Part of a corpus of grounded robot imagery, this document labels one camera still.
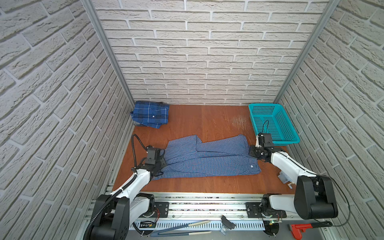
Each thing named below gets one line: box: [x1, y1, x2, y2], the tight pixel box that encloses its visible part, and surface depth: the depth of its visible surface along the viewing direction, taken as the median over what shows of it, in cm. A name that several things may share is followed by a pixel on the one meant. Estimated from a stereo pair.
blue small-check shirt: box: [151, 134, 261, 180], surface depth 91 cm
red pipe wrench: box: [291, 221, 333, 240], surface depth 70 cm
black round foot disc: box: [263, 220, 280, 236], surface depth 72 cm
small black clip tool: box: [221, 215, 236, 230], surface depth 71 cm
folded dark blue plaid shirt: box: [130, 101, 170, 129], surface depth 105 cm
